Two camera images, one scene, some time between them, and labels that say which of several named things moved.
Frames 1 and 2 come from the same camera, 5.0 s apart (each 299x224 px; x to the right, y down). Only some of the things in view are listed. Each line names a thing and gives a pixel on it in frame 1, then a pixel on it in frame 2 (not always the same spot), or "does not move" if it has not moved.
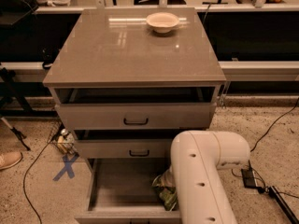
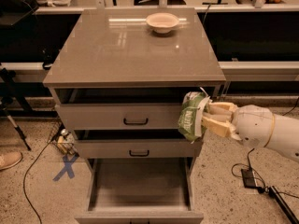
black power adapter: x=248 y=175 does not move
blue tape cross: x=67 y=162 does not move
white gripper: x=166 y=177 → x=252 y=124
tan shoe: x=9 y=160 does not move
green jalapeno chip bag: x=168 y=194 → x=192 y=112
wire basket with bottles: x=62 y=137 does not move
